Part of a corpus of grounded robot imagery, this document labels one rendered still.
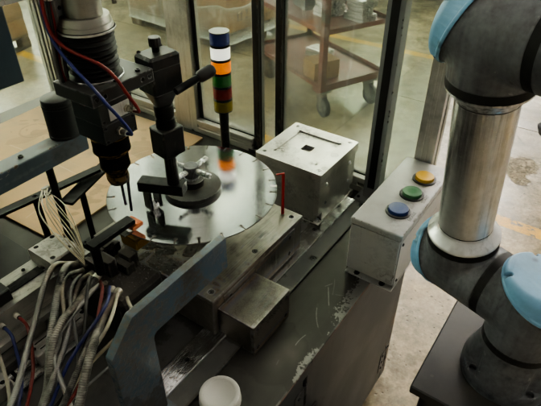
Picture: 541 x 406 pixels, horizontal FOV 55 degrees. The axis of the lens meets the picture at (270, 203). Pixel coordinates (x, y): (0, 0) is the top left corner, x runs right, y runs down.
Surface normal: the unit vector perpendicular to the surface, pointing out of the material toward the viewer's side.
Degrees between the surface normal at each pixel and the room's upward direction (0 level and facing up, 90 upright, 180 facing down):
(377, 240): 90
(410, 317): 0
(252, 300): 0
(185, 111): 90
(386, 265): 90
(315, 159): 0
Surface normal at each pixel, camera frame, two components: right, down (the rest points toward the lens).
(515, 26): -0.70, -0.03
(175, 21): -0.57, 0.49
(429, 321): 0.00, -0.80
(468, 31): -0.78, 0.28
